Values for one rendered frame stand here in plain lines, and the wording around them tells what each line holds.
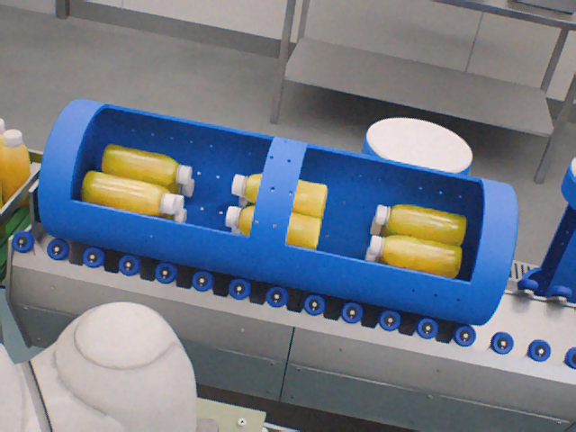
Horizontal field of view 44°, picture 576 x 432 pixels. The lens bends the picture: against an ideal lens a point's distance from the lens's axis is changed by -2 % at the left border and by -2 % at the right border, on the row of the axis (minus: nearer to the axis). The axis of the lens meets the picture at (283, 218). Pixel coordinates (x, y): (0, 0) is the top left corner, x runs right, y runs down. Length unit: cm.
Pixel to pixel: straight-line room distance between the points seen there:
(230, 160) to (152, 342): 80
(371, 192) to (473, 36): 325
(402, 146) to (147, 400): 122
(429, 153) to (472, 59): 293
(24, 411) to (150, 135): 87
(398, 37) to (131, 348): 408
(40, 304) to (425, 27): 356
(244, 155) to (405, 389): 59
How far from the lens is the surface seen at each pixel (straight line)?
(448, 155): 190
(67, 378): 82
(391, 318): 143
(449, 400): 156
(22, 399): 83
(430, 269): 145
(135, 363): 80
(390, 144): 187
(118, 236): 139
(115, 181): 142
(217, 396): 231
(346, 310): 143
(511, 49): 477
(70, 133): 139
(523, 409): 157
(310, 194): 137
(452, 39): 473
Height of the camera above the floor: 190
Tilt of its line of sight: 35 degrees down
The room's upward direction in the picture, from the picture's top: 10 degrees clockwise
